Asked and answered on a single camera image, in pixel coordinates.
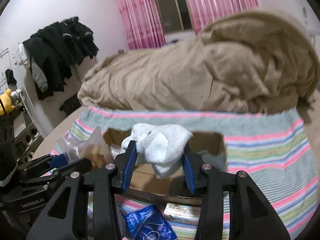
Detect clear plastic snack bag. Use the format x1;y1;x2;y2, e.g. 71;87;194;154
57;126;113;171

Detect white socks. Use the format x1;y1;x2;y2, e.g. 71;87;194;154
120;123;193;179

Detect blue tissue packet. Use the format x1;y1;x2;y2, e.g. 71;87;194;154
124;205;177;240

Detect grey sock in box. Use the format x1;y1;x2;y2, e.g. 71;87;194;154
199;150;227;172

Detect silver foil packet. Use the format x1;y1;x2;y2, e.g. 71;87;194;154
163;203;201;225

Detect yellow plush toy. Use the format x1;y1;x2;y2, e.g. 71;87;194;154
0;88;14;115

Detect striped pastel towel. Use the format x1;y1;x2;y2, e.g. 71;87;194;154
62;107;319;239

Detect dark hanging clothes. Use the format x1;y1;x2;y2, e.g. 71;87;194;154
23;16;99;101

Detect beige comforter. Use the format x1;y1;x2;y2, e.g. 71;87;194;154
78;10;319;114

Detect left pink curtain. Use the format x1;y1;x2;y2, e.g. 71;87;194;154
117;0;165;50

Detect window with dark glass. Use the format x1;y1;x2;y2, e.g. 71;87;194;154
155;0;193;34

